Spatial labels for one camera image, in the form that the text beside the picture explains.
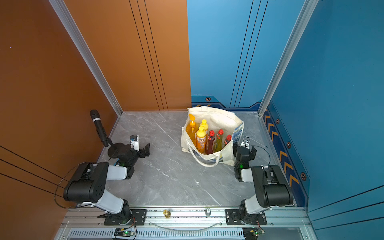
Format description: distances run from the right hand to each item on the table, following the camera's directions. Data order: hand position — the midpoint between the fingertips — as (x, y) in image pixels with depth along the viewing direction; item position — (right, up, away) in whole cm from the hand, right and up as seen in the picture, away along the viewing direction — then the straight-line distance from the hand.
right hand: (244, 144), depth 92 cm
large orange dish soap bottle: (-32, +10, -5) cm, 34 cm away
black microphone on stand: (-84, -4, +4) cm, 84 cm away
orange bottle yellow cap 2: (-26, +12, -8) cm, 29 cm away
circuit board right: (-4, -39, -23) cm, 45 cm away
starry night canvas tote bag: (-18, +15, -3) cm, 23 cm away
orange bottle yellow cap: (-27, +3, -8) cm, 29 cm away
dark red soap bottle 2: (-12, +4, -10) cm, 16 cm away
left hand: (-65, +2, +2) cm, 65 cm away
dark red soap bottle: (-22, +1, -5) cm, 23 cm away
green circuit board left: (-65, -40, -21) cm, 79 cm away
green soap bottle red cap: (-16, 0, +2) cm, 16 cm away
